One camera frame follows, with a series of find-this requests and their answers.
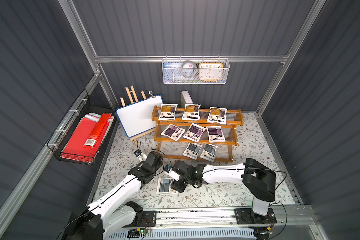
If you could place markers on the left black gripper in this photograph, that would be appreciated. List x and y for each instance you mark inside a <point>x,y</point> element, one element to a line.
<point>151,158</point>

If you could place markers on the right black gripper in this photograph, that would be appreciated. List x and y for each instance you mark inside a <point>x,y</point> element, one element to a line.
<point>179,173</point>

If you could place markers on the blue-grey coffee bag front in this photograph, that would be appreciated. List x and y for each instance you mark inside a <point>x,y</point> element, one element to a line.
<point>164,186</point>

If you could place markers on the blue-grey coffee bag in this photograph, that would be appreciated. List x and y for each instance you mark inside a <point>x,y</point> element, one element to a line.
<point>208,152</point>
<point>192,151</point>
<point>164,186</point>

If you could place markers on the blue-grey coffee bag back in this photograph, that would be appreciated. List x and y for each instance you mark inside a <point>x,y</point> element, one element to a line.
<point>208,152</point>

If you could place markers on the purple coffee bag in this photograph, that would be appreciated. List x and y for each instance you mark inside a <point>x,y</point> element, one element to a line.
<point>173,132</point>
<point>194,132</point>
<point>215,134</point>

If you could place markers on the orange wooden three-tier shelf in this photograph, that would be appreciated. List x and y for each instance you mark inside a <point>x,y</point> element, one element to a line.
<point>234,119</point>

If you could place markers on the yellow coffee bag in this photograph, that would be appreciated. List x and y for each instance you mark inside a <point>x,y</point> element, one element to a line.
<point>191,112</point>
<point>217,115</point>
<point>168,112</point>

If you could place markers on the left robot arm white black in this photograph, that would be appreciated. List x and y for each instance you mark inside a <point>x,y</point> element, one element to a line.
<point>112,212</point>

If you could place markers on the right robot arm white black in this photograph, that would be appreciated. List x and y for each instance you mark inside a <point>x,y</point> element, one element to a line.
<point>258,179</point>

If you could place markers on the red long box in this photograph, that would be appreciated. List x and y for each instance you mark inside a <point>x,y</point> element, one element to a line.
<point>95,134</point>

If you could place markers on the red folder stack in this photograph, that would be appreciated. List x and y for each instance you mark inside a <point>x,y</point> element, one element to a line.
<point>75,150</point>

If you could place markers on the wooden easel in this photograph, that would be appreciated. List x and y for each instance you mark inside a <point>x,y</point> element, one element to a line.
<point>132,96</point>

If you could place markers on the blue box in basket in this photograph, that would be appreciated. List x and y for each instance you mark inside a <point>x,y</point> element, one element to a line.
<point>172,68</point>

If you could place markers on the round tape roll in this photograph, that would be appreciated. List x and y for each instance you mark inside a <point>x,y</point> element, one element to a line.
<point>188,69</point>

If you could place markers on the yellow square clock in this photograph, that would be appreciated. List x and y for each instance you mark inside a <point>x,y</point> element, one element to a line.
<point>211,72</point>

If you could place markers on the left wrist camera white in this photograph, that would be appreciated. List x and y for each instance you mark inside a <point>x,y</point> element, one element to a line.
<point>140,155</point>

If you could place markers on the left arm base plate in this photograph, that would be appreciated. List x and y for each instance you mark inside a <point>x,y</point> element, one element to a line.
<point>143,219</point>

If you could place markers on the white whiteboard blue frame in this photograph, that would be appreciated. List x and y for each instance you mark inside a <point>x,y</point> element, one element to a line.
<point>137,118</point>

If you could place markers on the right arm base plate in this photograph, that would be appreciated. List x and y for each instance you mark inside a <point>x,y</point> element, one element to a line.
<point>246,216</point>

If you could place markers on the black wire side basket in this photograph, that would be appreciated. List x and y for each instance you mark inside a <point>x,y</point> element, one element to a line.
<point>89,103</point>

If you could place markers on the white wire wall basket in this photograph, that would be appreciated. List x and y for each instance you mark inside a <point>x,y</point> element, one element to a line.
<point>177,79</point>

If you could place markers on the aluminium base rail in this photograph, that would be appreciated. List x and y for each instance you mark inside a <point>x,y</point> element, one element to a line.
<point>224,216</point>

